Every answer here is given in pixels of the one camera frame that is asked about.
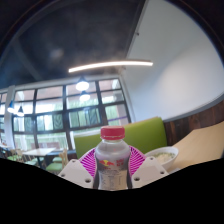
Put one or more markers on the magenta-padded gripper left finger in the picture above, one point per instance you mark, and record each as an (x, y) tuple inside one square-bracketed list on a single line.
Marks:
[(75, 172)]

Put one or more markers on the group of pendant lamps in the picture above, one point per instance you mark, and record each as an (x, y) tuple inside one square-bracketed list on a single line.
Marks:
[(82, 85)]

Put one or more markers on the large dark-framed window wall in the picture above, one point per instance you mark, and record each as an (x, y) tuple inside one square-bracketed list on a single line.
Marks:
[(50, 106)]

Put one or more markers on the clear red-capped drink bottle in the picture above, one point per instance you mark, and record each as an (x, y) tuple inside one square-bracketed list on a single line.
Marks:
[(111, 158)]

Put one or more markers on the green upholstered bench backrest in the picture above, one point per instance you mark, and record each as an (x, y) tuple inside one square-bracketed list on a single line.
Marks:
[(143, 135)]

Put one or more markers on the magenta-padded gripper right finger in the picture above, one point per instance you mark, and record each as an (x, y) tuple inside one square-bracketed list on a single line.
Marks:
[(150, 170)]

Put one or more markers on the square wooden dining table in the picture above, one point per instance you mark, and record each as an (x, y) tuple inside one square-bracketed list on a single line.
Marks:
[(40, 151)]

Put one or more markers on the long linear ceiling light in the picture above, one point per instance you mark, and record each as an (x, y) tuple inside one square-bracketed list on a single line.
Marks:
[(110, 64)]

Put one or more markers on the group of green-seated wooden chairs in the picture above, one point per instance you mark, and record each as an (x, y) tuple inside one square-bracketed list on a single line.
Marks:
[(56, 165)]

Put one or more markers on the white bowl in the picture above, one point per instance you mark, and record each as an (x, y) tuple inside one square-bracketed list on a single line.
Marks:
[(166, 160)]

